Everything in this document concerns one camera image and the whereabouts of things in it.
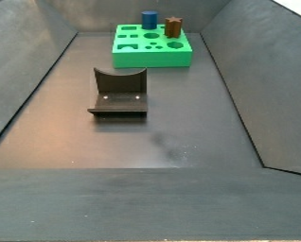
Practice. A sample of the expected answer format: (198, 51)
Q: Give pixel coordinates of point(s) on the blue cylinder block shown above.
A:
(148, 19)

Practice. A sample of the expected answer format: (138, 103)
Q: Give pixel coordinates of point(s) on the dark curved holder stand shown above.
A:
(122, 93)

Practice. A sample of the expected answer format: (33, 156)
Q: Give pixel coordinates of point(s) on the green shape sorter board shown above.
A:
(147, 48)

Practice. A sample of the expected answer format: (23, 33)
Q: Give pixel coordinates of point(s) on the brown star block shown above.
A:
(172, 26)

